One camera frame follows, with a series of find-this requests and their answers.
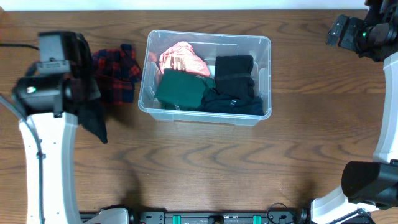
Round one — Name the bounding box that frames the red navy plaid shirt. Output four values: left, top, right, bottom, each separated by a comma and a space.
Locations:
92, 44, 142, 105

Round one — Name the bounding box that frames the clear plastic storage bin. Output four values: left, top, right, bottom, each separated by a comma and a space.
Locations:
138, 30, 272, 126

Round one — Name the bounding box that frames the dark navy garment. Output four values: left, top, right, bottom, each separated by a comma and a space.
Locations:
196, 89, 264, 116

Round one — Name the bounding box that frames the dark green garment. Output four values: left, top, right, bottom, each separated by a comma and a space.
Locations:
154, 69, 215, 110

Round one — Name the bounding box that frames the black garment with strap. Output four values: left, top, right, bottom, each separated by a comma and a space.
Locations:
215, 55, 255, 100

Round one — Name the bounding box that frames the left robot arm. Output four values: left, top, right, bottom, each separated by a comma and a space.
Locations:
12, 31, 130, 224

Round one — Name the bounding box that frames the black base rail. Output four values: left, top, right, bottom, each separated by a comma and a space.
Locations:
79, 207, 374, 224

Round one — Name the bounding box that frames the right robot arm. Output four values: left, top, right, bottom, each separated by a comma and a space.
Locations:
297, 0, 397, 223

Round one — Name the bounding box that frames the pink shirt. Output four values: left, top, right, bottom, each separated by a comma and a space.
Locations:
159, 41, 210, 77

